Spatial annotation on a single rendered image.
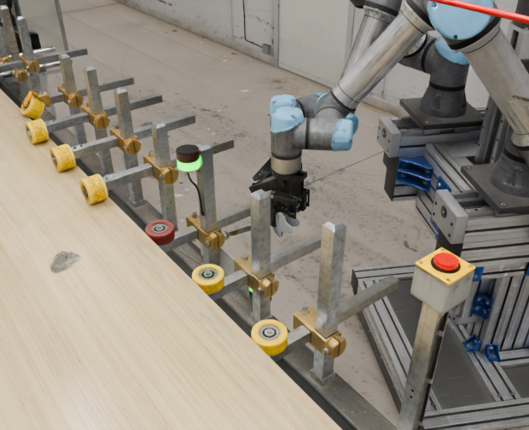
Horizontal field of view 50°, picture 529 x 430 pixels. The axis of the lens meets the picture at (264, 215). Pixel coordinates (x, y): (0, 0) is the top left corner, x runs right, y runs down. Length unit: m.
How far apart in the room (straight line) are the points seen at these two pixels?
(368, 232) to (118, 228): 1.81
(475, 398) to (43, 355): 1.44
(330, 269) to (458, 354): 1.16
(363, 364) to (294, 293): 0.51
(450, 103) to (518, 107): 0.64
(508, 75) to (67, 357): 1.09
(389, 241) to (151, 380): 2.11
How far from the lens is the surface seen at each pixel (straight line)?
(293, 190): 1.41
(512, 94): 1.33
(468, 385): 2.19
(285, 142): 1.34
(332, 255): 1.16
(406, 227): 3.24
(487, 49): 1.28
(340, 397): 1.42
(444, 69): 1.93
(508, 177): 1.58
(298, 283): 2.78
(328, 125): 1.34
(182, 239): 1.64
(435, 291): 0.97
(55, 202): 1.80
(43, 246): 1.62
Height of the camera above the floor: 1.81
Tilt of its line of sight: 34 degrees down
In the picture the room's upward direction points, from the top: straight up
